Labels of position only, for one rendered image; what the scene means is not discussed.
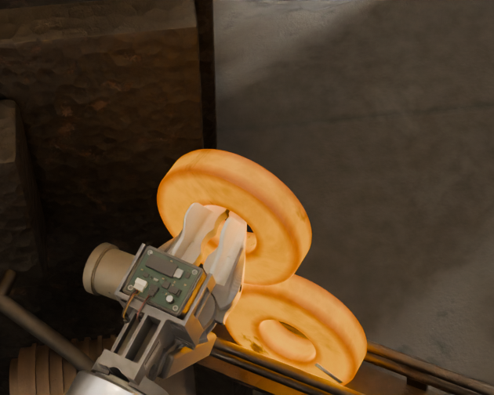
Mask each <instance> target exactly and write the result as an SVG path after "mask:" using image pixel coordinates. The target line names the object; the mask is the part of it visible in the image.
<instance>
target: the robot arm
mask: <svg viewBox="0 0 494 395"><path fill-rule="evenodd" d="M225 219H227V220H226V222H225V224H224V225H223V229H222V230H221V232H220V241H219V245H218V247H217V248H216V250H215V251H214V252H212V253H211V254H209V255H208V257H207V259H206V261H205V263H204V265H203V268H204V270H205V272H204V270H203V269H202V268H200V267H198V266H199V265H200V263H201V261H202V260H203V252H204V248H205V245H206V244H207V242H208V241H209V240H210V239H211V238H213V237H215V236H216V233H217V229H218V227H219V225H220V224H221V223H222V222H223V221H224V220H225ZM246 230H247V222H246V221H244V220H243V219H242V218H241V217H240V216H238V215H237V214H235V213H234V212H232V211H230V210H228V209H226V208H223V207H220V206H217V205H207V206H205V207H204V206H203V205H200V204H199V203H197V202H195V203H193V204H192V205H191V206H190V207H189V209H188V210H187V212H186V213H185V216H184V218H183V229H182V230H181V231H180V233H179V235H177V236H176V237H174V238H173V239H171V240H170V241H167V242H166V243H164V244H163V245H162V246H160V247H159V248H154V247H152V246H150V245H149V246H146V245H145V244H143V243H142V245H141V246H140V248H139V250H138V252H137V253H136V255H135V257H134V259H133V261H132V262H131V264H130V266H129V268H128V270H127V271H126V272H125V275H124V277H123V278H122V280H121V282H120V284H119V285H118V287H117V289H116V291H115V292H114V295H115V297H116V298H117V299H118V301H119V302H120V303H121V305H122V307H123V308H124V310H123V311H122V318H123V319H124V322H125V325H124V326H123V328H122V330H121V332H120V333H119V335H118V337H117V339H116V341H115V342H114V345H113V346H112V348H111V350H107V349H105V348H104V351H103V352H102V354H101V355H100V357H98V358H97V360H96V363H95V364H94V365H93V368H92V370H91V371H79V372H78V374H77V375H76V377H75V379H74V381H73V383H72V384H71V386H70V388H69V390H68V391H67V393H66V395H169V394H168V393H167V392H166V391H165V390H164V389H162V388H161V387H160V386H159V385H157V384H156V383H154V381H155V379H156V376H158V377H159V378H161V379H167V378H168V377H169V376H171V375H174V374H176V373H177V372H178V371H181V370H183V369H185V368H186V367H188V366H190V365H192V364H194V363H196V362H197V361H199V360H201V359H203V358H205V357H207V356H208V355H210V352H211V350H212V347H213V345H214V342H215V341H216V335H215V334H214V333H212V332H211V331H212V330H213V329H214V327H215V326H216V324H219V325H222V326H224V325H225V321H226V319H227V316H228V314H229V313H230V312H231V311H232V310H233V309H234V307H235V305H236V304H237V302H238V300H239V298H240V295H241V293H242V288H243V281H244V271H245V245H246ZM138 259H139V261H138ZM137 261H138V263H137ZM136 263H137V265H136ZM135 265H136V266H135ZM134 267H135V268H134ZM133 268H134V270H133ZM132 270H133V272H132ZM131 272H132V273H131ZM130 274H131V275H130ZM129 275H130V277H129ZM128 277H129V279H128ZM127 279H128V280H127ZM126 281H127V282H126ZM125 312H126V313H127V314H128V317H125Z"/></svg>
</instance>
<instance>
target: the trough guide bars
mask: <svg viewBox="0 0 494 395"><path fill-rule="evenodd" d="M279 322H280V323H281V324H282V325H283V326H284V327H285V328H287V329H288V330H290V331H291V332H292V333H294V334H296V335H298V336H301V337H303V338H305V339H308V337H306V336H305V335H304V334H303V333H302V332H300V331H299V330H298V329H296V328H294V327H293V326H291V325H289V324H286V323H284V322H281V321H279ZM366 340H367V339H366ZM209 356H211V357H215V358H217V359H219V360H222V361H225V362H227V363H229V364H233V365H234V366H237V367H239V368H242V369H245V370H246V371H250V372H252V373H254V374H257V375H260V376H262V377H264V378H266V379H269V380H272V381H274V382H277V383H280V384H282V385H284V386H287V387H289V388H292V389H295V390H298V391H300V392H302V393H305V394H307V395H364V394H363V393H359V392H357V391H355V390H352V389H349V388H347V387H345V386H341V385H339V384H337V383H334V382H331V381H329V380H327V379H323V378H321V377H318V376H316V375H313V374H311V373H309V372H306V371H303V370H300V369H298V368H295V367H293V366H291V365H288V364H285V363H282V362H281V361H277V360H275V359H273V358H270V357H267V356H264V355H263V354H260V353H257V352H254V351H252V350H249V349H246V348H245V347H242V346H239V345H236V344H234V343H232V342H228V341H227V340H224V339H221V338H218V337H216V341H215V342H214V345H213V347H212V350H211V352H210V355H209ZM363 361H366V362H369V363H370V364H374V365H376V366H379V367H381V368H385V369H387V370H389V371H392V372H395V373H398V374H399V375H403V376H405V377H407V384H408V385H410V386H414V387H416V388H418V389H420V390H424V391H427V389H428V386H433V387H434V388H437V389H439V390H443V391H445V392H447V393H450V394H453V395H494V386H491V385H489V384H487V383H484V382H481V381H478V380H476V379H472V378H470V377H467V376H465V375H461V374H460V373H457V372H454V371H451V370H448V369H446V368H443V367H440V366H438V365H436V364H432V363H430V362H429V361H426V360H424V359H422V358H419V357H416V356H413V355H411V354H406V353H402V352H400V351H397V350H394V349H391V348H389V347H387V346H383V345H381V344H379V343H376V342H373V341H370V340H367V352H366V355H365V358H364V360H363Z"/></svg>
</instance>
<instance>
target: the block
mask: <svg viewBox="0 0 494 395"><path fill-rule="evenodd" d="M8 269H11V270H14V271H16V273H17V274H18V275H19V276H18V278H17V279H16V282H15V284H14V286H13V288H26V287H34V286H39V285H42V284H44V283H45V280H46V278H47V276H48V269H47V237H46V224H45V217H44V213H43V210H42V203H41V200H40V196H39V192H38V186H37V183H36V178H35V173H34V169H33V165H32V161H31V156H30V151H29V148H28V144H27V138H26V134H25V131H24V124H23V121H22V117H21V113H20V108H19V107H18V106H17V104H16V102H15V101H14V100H0V277H1V275H2V272H3V271H4V270H8Z"/></svg>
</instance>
